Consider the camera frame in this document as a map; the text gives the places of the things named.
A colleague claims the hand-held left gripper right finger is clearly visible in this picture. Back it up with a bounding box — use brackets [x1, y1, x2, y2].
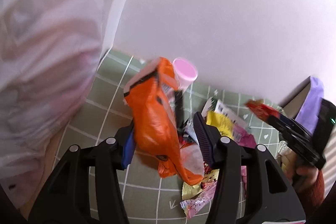
[193, 112, 306, 224]

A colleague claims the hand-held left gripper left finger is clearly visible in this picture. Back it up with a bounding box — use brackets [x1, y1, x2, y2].
[28, 122, 135, 224]

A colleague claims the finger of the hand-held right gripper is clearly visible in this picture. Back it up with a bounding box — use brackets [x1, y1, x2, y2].
[280, 114, 314, 142]
[266, 118, 302, 147]

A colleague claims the red snack packet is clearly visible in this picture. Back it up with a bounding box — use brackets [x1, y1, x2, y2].
[245, 99, 283, 123]

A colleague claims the white green packet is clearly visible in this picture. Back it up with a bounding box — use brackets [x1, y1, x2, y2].
[214, 99, 247, 127]

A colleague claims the orange snack wrapper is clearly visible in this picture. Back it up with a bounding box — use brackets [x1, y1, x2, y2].
[123, 57, 205, 185]

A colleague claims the pink cartoon wrapper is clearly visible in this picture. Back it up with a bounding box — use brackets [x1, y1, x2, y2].
[180, 182, 219, 218]

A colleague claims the person's right forearm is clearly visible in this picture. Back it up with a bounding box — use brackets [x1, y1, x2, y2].
[297, 169, 327, 214]

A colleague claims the person's right hand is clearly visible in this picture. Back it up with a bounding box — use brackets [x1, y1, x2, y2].
[282, 152, 319, 188]

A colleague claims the beige headboard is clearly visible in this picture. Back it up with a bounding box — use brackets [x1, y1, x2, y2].
[283, 80, 311, 117]

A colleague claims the yellow pink snack wrapper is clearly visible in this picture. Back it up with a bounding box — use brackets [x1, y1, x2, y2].
[206, 111, 256, 148]

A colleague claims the purple pillow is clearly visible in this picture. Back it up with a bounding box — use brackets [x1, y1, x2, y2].
[295, 76, 325, 135]

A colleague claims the dark stick wrapper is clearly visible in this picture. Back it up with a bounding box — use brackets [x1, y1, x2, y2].
[174, 90, 185, 133]

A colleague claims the green checked tablecloth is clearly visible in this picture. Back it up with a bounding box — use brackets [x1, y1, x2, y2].
[52, 49, 286, 224]

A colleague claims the brown gold snack packet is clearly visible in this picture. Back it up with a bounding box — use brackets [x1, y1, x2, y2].
[181, 169, 219, 199]

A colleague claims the pink caterpillar toy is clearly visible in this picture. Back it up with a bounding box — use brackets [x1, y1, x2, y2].
[240, 166, 248, 214]

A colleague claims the pink cup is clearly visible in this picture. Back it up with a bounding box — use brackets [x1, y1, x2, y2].
[172, 57, 198, 91]

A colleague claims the white plastic bag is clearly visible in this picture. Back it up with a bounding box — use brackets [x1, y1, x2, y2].
[0, 0, 105, 214]

